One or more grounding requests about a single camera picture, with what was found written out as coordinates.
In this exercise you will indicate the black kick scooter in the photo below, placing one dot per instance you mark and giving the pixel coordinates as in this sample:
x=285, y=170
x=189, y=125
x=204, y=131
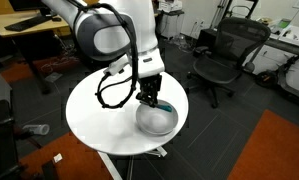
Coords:
x=265, y=78

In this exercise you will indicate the white device box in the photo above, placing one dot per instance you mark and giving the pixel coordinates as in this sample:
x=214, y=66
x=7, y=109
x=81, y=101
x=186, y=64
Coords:
x=171, y=6

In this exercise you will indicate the black flat keyboard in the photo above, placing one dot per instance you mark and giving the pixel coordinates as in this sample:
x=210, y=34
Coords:
x=27, y=23

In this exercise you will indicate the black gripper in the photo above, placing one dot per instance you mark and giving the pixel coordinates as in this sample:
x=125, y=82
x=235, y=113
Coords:
x=150, y=85

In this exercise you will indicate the light wooden desk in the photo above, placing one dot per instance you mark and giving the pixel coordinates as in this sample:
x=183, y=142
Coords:
x=4, y=21

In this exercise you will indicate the teal and black marker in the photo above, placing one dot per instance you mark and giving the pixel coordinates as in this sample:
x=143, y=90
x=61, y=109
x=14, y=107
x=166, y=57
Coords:
x=165, y=107

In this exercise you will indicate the green desk item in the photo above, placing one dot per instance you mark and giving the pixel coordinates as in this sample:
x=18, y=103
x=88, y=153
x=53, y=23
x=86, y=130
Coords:
x=284, y=23

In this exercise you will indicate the small white paper scrap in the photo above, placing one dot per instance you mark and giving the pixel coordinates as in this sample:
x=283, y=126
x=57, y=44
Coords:
x=57, y=158

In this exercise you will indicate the clear plastic bottle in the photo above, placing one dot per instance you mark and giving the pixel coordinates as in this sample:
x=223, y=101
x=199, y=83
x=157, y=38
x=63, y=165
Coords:
x=39, y=129

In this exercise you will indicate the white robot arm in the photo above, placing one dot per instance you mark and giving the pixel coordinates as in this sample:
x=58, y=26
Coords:
x=139, y=26

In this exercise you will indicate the black computer mouse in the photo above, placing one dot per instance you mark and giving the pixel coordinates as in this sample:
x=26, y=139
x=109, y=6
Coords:
x=56, y=19

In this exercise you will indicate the white round bowl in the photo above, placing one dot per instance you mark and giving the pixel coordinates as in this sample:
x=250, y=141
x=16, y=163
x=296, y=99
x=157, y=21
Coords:
x=155, y=121

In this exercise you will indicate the black computer tower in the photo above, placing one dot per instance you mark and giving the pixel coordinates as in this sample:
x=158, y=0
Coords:
x=209, y=38

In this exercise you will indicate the black computer monitor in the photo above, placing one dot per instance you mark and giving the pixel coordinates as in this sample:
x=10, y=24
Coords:
x=27, y=4

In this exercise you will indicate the white metal table base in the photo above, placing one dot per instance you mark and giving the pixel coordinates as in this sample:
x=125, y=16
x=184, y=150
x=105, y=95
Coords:
x=107, y=165

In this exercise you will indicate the black mesh office chair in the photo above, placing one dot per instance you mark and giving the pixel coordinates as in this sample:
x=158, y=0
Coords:
x=222, y=66

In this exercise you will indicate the white low cabinet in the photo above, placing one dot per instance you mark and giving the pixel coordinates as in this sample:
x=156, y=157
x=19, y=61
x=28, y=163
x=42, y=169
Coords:
x=174, y=25

